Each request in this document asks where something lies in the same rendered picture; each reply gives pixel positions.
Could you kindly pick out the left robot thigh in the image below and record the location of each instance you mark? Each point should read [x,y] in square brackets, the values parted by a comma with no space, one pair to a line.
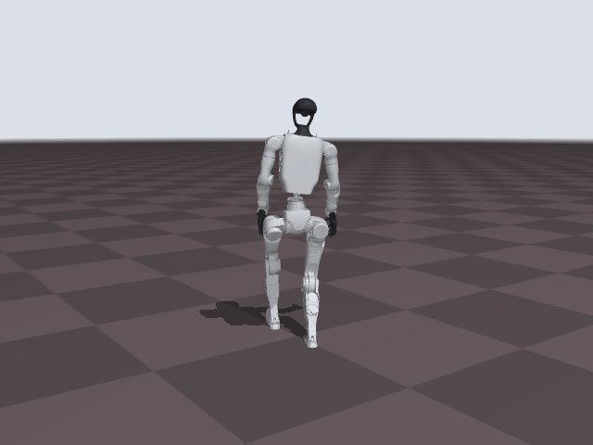
[273,228]

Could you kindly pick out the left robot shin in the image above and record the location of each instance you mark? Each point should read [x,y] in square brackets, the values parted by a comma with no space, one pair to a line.
[272,290]

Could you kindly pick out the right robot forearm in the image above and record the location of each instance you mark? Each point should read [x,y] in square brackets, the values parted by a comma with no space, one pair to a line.
[331,201]

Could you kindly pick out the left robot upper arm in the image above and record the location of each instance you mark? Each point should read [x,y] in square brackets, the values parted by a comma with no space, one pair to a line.
[272,144]

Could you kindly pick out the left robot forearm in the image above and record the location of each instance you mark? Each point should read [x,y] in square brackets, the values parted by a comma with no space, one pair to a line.
[263,197]

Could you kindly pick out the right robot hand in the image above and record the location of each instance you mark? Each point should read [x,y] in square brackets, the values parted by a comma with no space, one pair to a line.
[332,218]

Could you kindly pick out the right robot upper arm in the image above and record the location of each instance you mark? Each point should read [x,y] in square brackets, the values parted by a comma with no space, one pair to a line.
[331,166]

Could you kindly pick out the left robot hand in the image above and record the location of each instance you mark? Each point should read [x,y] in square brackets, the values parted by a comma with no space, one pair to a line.
[261,217]

